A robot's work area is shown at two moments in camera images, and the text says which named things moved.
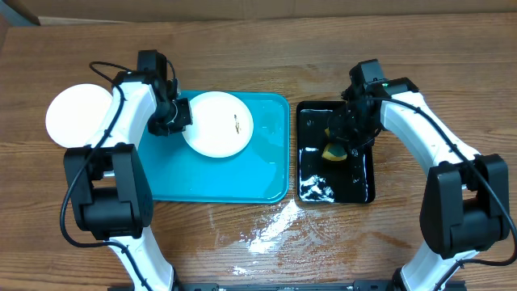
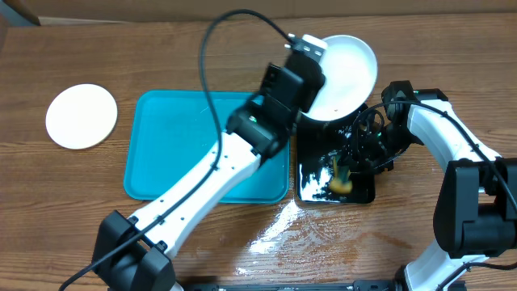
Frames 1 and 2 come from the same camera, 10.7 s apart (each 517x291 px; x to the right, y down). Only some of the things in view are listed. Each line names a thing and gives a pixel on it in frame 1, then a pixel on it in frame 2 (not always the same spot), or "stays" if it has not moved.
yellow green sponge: x=334 y=151 → x=342 y=181
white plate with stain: x=75 y=114 stays
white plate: x=222 y=124 → x=350 y=73
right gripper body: x=355 y=128 → x=378 y=150
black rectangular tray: x=349 y=180 stays
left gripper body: x=174 y=117 → x=312 y=99
